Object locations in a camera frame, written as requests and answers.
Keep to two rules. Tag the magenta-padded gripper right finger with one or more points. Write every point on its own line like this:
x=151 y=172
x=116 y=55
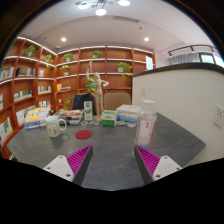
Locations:
x=164 y=166

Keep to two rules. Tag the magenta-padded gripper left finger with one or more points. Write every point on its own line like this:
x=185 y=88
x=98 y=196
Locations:
x=60 y=166

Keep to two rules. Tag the clear plastic water bottle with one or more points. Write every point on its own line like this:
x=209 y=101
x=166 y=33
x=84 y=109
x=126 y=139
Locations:
x=145 y=126

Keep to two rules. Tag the flat round red coaster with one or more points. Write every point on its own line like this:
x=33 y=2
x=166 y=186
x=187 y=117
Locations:
x=83 y=134

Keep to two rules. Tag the white yellow-striped mug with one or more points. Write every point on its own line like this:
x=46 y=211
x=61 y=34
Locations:
x=53 y=127

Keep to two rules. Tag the small round patterned dish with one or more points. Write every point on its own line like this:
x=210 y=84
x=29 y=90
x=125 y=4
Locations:
x=83 y=123
x=131 y=125
x=121 y=123
x=95 y=123

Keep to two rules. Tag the dark magazine stack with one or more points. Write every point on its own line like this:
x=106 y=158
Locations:
x=71 y=116

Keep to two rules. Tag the colourful book stack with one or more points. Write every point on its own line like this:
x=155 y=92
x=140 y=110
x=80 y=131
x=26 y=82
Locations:
x=35 y=118

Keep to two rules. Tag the white and blue tissue pack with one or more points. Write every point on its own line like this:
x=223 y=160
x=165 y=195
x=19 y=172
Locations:
x=126 y=118

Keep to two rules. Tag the small white green carton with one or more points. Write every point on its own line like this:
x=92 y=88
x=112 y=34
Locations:
x=88 y=110

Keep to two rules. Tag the green and white box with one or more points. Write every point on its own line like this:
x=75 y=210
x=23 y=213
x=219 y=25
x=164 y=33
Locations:
x=109 y=118

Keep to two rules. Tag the wooden artist mannequin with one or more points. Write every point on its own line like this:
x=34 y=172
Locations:
x=99 y=98

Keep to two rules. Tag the tan chair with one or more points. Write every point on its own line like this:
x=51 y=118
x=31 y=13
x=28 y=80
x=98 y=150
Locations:
x=117 y=100

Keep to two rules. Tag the wooden shelf unit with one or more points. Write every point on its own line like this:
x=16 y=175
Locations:
x=113 y=71

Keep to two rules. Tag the grey curtain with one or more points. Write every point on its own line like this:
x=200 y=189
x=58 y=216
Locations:
x=183 y=59

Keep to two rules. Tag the window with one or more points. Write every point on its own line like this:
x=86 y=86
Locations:
x=208 y=58

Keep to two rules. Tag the round recessed ceiling light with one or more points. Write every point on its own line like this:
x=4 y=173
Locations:
x=146 y=39
x=63 y=39

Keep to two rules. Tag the ceiling air vent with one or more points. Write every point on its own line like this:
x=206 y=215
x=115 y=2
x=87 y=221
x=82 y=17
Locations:
x=126 y=19

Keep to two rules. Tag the multi-bulb ceiling lamp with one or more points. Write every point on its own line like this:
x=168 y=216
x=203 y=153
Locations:
x=100 y=12

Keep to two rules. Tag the white wall switch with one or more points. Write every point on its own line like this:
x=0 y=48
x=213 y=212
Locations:
x=143 y=92

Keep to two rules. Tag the black curtain rail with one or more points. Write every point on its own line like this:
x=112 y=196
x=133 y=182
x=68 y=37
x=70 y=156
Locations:
x=191 y=47

